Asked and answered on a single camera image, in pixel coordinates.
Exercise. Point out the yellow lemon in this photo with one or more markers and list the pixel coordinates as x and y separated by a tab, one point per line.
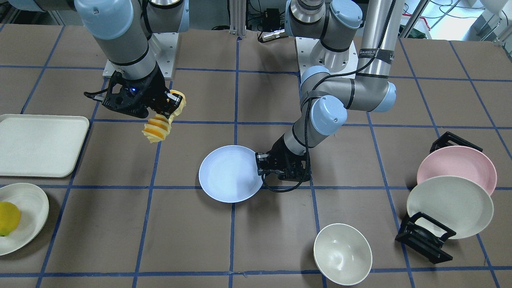
10	216

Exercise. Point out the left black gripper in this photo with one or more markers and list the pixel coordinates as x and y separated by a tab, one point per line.
281	156

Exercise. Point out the yellow sliced bread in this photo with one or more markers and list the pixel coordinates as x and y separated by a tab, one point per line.
158	127

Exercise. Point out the cream plate in rack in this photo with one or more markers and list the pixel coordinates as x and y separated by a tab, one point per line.
458	203

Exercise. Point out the cream rectangular tray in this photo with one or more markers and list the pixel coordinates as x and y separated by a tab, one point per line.
40	145

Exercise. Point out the aluminium frame post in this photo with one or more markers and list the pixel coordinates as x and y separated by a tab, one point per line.
237	17

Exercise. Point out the black dish rack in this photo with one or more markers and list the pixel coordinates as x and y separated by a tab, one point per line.
419	238

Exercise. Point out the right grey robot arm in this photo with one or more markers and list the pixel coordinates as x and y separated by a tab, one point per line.
123	29

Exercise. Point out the cream plate with lemon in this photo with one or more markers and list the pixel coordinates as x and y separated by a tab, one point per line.
33	204

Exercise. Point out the blue plate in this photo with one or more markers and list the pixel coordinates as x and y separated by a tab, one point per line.
229	174

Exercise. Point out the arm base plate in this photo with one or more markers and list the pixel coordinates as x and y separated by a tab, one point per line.
163	46
313	57

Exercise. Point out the cream bowl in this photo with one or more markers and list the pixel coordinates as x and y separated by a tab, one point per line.
342	254

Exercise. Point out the pink plate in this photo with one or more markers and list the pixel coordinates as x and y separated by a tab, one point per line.
460	161

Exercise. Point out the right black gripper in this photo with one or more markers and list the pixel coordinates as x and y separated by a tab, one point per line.
156	90

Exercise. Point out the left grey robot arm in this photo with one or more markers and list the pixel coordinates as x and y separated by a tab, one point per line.
325	97

